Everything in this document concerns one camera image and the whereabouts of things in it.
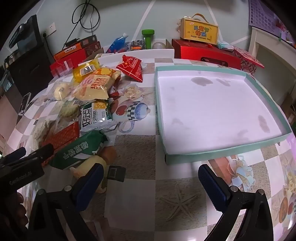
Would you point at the person's left hand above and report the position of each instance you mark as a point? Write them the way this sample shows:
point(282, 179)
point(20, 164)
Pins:
point(12, 212)

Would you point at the small black tag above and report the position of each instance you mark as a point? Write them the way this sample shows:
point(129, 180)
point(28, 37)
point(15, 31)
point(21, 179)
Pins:
point(115, 173)

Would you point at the black power adapter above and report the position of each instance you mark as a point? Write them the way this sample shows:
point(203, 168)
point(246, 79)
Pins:
point(72, 41)

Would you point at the smartphone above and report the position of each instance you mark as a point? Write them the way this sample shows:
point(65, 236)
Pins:
point(24, 104)

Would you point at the pile of small toys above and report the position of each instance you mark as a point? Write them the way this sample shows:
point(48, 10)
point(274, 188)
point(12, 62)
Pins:
point(137, 45)

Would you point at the small dark red packet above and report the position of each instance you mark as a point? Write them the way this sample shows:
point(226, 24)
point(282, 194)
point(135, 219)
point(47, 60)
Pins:
point(113, 93)

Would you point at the white wall outlet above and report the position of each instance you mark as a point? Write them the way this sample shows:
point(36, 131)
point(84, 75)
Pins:
point(49, 29)

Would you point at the white green snack packet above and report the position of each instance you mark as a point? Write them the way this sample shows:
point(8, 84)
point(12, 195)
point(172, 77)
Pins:
point(97, 115)

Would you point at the light blue tissue pack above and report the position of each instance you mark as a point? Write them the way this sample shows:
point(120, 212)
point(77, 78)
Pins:
point(225, 45)

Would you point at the black flat box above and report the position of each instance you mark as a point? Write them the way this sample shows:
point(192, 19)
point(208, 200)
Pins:
point(89, 40)

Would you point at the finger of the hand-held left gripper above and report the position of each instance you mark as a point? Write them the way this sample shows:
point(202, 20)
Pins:
point(39, 153)
point(15, 154)

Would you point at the clear plastic box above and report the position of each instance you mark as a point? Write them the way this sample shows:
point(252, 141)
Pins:
point(61, 68)

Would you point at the black monitor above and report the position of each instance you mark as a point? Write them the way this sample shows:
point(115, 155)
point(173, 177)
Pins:
point(23, 32)

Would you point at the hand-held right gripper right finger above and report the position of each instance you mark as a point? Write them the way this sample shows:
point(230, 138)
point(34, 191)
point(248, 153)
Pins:
point(212, 187)

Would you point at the red storage box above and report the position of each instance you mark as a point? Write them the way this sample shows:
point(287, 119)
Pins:
point(92, 51)

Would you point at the round yellow pastry packet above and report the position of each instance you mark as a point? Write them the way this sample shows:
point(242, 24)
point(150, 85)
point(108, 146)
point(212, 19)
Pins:
point(61, 91)

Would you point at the red patterned snack bar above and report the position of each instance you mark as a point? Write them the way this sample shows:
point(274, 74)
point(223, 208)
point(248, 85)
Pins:
point(61, 136)

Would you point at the dark green snack packet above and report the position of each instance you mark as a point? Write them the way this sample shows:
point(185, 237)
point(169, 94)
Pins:
point(76, 150)

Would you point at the large red gift box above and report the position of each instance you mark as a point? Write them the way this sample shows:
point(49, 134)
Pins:
point(203, 53)

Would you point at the purple perforated basket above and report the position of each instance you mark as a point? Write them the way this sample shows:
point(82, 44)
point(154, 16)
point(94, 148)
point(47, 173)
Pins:
point(263, 14)

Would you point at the cream cracker snack packet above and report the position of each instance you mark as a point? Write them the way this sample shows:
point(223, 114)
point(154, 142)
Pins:
point(97, 84)

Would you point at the orange flat box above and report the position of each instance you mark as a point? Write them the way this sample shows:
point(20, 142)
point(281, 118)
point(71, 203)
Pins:
point(67, 52)

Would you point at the red triangular snack packet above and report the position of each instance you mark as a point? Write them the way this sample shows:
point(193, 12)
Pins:
point(130, 67)

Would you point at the white shelf unit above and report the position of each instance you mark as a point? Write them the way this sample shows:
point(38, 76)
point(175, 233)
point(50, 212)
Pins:
point(272, 60)

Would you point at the shallow teal cardboard tray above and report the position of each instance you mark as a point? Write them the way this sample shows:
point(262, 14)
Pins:
point(215, 109)

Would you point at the green dumbbell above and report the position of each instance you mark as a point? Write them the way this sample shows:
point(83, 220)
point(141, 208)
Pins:
point(148, 38)

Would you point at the black cabinet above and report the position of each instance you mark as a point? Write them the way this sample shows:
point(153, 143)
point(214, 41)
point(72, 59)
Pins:
point(30, 69)

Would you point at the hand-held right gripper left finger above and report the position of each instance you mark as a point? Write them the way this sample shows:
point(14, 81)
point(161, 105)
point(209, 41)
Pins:
point(89, 185)

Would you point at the yellow bread packet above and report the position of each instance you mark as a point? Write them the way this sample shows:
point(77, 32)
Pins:
point(87, 168)

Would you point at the cardboard box with white board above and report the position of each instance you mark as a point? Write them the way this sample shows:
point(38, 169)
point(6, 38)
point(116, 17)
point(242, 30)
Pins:
point(148, 53)

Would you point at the yellow clear snack packet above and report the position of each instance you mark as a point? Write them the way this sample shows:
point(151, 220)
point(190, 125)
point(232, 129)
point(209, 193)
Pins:
point(86, 69)

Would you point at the round green cake packet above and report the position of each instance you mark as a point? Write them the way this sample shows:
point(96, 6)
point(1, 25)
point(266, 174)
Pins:
point(69, 110)

